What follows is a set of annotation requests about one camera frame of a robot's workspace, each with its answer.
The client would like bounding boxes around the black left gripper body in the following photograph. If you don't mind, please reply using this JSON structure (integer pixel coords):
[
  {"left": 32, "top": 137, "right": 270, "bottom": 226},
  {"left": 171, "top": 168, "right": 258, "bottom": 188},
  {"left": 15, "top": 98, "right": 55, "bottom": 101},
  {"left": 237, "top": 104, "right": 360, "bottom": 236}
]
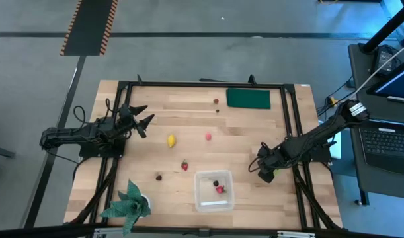
[{"left": 116, "top": 103, "right": 139, "bottom": 134}]

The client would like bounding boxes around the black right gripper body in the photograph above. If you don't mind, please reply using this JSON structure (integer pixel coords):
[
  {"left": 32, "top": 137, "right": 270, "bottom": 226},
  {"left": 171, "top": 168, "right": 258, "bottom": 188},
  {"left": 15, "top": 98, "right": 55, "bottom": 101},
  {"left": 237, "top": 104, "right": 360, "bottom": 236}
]
[{"left": 256, "top": 145, "right": 284, "bottom": 175}]

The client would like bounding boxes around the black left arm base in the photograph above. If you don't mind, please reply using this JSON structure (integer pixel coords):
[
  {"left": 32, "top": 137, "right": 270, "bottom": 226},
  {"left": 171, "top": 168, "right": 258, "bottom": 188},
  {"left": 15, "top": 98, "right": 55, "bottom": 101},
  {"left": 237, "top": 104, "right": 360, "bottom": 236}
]
[{"left": 78, "top": 132, "right": 127, "bottom": 159}]

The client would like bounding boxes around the clear plastic tupperware container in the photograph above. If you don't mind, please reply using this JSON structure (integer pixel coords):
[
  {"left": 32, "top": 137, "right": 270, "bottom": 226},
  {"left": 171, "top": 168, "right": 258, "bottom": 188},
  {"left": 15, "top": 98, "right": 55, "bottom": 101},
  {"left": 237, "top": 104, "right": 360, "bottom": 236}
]
[{"left": 194, "top": 169, "right": 235, "bottom": 213}]

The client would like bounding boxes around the dark green folded cloth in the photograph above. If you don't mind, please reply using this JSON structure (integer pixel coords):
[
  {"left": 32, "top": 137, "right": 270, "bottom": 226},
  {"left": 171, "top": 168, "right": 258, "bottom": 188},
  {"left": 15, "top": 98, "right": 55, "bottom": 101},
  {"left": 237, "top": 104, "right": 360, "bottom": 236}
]
[{"left": 225, "top": 87, "right": 272, "bottom": 110}]

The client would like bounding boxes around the white plant pot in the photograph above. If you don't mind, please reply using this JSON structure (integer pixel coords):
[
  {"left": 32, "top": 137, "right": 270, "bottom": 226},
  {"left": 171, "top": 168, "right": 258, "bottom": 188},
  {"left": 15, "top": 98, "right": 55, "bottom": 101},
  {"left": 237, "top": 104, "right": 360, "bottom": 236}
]
[{"left": 140, "top": 194, "right": 153, "bottom": 219}]

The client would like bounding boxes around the green artificial plant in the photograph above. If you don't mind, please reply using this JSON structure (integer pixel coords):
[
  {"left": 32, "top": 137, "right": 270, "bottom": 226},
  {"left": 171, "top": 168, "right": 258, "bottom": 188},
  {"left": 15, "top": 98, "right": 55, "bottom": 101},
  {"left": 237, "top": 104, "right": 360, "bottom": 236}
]
[{"left": 99, "top": 179, "right": 152, "bottom": 237}]

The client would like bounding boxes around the black orange striped floor mat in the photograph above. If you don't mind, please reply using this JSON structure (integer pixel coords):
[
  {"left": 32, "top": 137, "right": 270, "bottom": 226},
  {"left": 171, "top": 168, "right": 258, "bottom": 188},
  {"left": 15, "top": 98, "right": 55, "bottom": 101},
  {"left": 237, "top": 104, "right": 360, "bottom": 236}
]
[{"left": 59, "top": 0, "right": 119, "bottom": 56}]

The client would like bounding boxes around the black laptop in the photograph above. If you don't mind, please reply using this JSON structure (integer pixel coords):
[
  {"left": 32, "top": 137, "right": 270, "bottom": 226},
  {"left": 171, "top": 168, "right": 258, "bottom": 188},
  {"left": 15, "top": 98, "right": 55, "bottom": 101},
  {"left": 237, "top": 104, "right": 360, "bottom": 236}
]
[{"left": 358, "top": 119, "right": 404, "bottom": 175}]

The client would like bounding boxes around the dark grey side table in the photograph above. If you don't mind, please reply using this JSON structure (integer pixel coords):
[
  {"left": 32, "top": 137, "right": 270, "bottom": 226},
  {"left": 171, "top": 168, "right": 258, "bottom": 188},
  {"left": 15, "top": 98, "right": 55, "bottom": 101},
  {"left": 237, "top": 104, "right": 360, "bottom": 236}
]
[{"left": 348, "top": 42, "right": 404, "bottom": 208}]

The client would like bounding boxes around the grey floor object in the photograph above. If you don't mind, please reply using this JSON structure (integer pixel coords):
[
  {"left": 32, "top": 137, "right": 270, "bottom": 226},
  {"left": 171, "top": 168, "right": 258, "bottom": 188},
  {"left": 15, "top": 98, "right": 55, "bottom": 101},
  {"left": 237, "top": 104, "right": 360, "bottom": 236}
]
[{"left": 0, "top": 144, "right": 17, "bottom": 159}]

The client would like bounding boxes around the black horizontal beam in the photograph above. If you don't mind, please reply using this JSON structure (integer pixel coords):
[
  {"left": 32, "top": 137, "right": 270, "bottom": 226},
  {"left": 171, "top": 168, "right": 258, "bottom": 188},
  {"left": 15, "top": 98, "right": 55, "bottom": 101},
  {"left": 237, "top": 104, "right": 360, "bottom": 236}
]
[{"left": 0, "top": 223, "right": 404, "bottom": 238}]

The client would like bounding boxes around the black computer monitor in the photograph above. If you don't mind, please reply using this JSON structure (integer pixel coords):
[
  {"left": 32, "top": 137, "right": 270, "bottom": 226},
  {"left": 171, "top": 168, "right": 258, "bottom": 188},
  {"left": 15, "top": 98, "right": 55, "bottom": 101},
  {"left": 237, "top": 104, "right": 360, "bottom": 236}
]
[{"left": 366, "top": 56, "right": 404, "bottom": 106}]

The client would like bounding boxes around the black power adapter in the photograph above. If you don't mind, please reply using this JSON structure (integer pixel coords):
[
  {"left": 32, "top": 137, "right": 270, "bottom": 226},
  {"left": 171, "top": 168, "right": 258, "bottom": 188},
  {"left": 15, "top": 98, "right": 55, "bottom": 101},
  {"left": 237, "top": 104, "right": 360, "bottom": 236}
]
[{"left": 373, "top": 45, "right": 399, "bottom": 77}]

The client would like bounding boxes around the black diagonal pole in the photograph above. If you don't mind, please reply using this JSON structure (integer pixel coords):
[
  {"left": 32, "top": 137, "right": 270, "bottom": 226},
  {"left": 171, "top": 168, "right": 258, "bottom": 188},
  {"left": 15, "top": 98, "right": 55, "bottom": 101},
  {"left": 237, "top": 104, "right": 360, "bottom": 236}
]
[{"left": 360, "top": 0, "right": 404, "bottom": 54}]

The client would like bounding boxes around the black aluminium table frame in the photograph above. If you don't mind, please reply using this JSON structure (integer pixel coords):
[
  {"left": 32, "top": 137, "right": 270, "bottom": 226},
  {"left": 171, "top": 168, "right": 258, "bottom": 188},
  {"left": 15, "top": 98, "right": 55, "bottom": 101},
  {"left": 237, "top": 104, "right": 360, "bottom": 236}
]
[{"left": 64, "top": 74, "right": 343, "bottom": 232}]

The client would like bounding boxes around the white cable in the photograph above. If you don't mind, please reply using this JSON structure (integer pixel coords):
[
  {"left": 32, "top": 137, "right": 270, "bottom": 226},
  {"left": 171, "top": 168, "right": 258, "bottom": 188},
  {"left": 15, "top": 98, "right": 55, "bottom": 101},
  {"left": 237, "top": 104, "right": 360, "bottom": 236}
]
[{"left": 350, "top": 38, "right": 404, "bottom": 99}]

